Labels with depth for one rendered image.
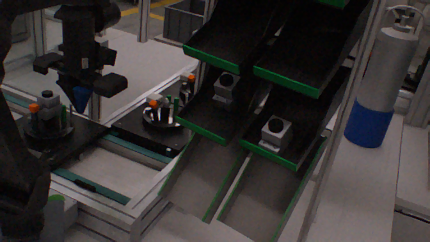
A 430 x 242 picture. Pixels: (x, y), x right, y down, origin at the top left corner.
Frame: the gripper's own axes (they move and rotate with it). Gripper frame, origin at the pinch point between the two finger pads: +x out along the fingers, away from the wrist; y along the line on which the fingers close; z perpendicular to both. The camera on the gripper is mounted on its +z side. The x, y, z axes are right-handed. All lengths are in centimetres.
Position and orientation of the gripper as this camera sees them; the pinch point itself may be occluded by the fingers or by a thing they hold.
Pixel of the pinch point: (80, 97)
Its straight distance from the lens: 87.0
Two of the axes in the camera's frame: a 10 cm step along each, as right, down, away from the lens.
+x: -1.3, 8.6, 5.0
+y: -9.0, -3.2, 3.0
